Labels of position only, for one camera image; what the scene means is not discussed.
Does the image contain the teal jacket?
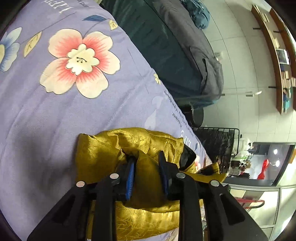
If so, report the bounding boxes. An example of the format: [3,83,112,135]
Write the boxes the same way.
[180,0,211,29]

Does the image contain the grey duvet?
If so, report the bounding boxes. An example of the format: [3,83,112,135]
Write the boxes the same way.
[148,0,225,100]

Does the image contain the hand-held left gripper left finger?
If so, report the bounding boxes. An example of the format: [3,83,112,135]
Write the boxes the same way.
[26,156,137,241]

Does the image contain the wooden wall shelf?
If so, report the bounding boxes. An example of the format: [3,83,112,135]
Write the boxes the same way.
[251,5,296,115]

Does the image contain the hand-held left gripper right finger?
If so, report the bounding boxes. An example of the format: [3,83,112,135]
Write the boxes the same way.
[158,151,269,241]

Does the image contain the red figure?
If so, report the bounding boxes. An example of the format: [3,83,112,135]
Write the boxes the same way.
[257,159,270,180]

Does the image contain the glass counter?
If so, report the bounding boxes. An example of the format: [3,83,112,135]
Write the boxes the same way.
[222,177,281,232]

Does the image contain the group of plastic bottles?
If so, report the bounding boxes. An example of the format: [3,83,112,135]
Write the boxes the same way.
[238,138,252,151]

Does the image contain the black round stool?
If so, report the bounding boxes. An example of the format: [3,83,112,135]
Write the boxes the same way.
[188,108,204,127]

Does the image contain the purple floral bed sheet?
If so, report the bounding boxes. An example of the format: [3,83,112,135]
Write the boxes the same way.
[0,0,213,241]

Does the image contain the gold crinkled jacket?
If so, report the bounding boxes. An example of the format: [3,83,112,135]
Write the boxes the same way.
[75,127,227,240]

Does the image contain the black wire rack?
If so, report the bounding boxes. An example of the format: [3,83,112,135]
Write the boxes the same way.
[196,126,240,176]

